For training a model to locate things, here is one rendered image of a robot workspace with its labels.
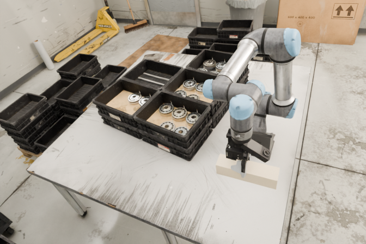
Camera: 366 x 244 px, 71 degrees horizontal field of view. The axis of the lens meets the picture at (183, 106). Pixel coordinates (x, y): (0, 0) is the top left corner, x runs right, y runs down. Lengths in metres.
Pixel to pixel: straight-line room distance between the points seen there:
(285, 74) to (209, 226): 0.82
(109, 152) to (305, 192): 1.54
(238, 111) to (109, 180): 1.07
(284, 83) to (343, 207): 1.29
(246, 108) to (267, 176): 0.34
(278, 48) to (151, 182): 0.99
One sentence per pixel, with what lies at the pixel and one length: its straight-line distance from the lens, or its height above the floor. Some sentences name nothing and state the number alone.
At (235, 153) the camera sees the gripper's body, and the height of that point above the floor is 1.20.
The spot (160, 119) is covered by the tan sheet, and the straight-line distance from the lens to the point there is 1.72.
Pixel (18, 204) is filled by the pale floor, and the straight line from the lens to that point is 2.94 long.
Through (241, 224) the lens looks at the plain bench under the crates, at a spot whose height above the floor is 0.70.
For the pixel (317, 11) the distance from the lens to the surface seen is 4.15.
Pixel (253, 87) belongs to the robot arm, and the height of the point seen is 1.41.
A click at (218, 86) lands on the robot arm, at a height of 1.40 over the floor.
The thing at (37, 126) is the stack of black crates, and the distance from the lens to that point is 2.92.
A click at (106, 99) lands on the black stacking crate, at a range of 1.99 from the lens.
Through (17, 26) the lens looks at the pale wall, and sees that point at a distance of 4.71.
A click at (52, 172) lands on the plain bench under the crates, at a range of 1.93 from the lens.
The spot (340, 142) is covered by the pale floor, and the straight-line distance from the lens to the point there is 2.76.
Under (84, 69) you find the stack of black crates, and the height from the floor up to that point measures 0.55.
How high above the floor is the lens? 1.97
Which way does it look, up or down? 40 degrees down
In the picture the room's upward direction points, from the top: 11 degrees counter-clockwise
